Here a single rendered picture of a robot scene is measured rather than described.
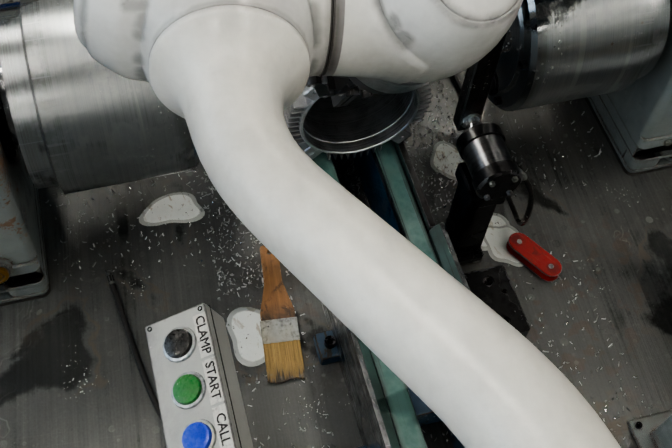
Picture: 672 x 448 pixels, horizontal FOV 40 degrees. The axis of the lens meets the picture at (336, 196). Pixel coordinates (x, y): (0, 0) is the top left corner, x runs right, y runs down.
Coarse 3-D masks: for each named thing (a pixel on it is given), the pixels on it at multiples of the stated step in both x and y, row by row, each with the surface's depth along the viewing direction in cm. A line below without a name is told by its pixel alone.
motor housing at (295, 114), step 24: (360, 96) 127; (384, 96) 125; (408, 96) 120; (288, 120) 114; (312, 120) 122; (336, 120) 125; (360, 120) 125; (384, 120) 123; (408, 120) 120; (312, 144) 119; (336, 144) 122; (360, 144) 123
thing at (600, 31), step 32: (544, 0) 112; (576, 0) 112; (608, 0) 113; (640, 0) 114; (512, 32) 117; (544, 32) 112; (576, 32) 113; (608, 32) 115; (640, 32) 116; (512, 64) 119; (544, 64) 114; (576, 64) 116; (608, 64) 118; (640, 64) 119; (512, 96) 122; (544, 96) 120; (576, 96) 123
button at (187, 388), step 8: (184, 376) 90; (192, 376) 90; (176, 384) 90; (184, 384) 89; (192, 384) 89; (200, 384) 89; (176, 392) 89; (184, 392) 89; (192, 392) 89; (200, 392) 89; (176, 400) 89; (184, 400) 89; (192, 400) 88
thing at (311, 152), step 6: (306, 90) 109; (312, 90) 109; (306, 96) 110; (312, 96) 110; (318, 96) 111; (408, 126) 123; (402, 132) 122; (408, 132) 122; (396, 138) 122; (402, 138) 123; (300, 144) 120; (306, 144) 119; (306, 150) 119; (312, 150) 120; (312, 156) 121
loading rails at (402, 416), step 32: (320, 160) 124; (384, 160) 125; (384, 192) 124; (416, 192) 121; (416, 224) 119; (448, 256) 115; (320, 352) 119; (352, 352) 110; (352, 384) 114; (384, 384) 107; (384, 416) 103; (416, 416) 105
